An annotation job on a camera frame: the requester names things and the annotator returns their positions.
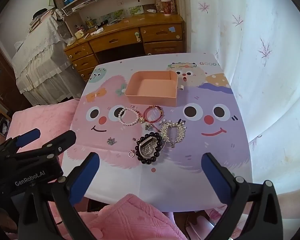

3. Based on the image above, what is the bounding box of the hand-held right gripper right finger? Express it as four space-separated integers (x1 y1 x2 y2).
201 152 283 240

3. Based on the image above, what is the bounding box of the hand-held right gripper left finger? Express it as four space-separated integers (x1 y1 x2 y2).
17 152 100 240

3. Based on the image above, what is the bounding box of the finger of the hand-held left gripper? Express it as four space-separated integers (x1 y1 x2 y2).
7 130 77 160
0 128 41 156

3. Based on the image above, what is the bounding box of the black bead bracelet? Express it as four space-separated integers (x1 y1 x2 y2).
135 132 164 165

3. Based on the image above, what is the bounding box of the white pearl bracelet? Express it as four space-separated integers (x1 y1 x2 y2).
118 106 140 127

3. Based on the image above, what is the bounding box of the white band gold watch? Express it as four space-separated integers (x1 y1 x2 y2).
137 136 158 158

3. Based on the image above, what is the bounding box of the red string bracelet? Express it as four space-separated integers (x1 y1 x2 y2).
136 105 164 124

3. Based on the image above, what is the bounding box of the pink plastic box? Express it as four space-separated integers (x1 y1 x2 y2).
124 71 184 107

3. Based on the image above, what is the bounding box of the person's pink quilted clothing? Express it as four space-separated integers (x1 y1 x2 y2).
47 194 190 240

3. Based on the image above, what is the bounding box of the white lace cloth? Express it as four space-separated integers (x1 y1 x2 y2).
11 9 83 105

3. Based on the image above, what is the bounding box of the cartoon printed table cover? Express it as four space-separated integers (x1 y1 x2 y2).
61 53 253 212

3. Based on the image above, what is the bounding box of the wooden desk with drawers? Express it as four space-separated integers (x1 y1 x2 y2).
64 14 187 83

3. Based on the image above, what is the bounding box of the red paper cup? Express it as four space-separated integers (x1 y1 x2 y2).
161 0 172 17

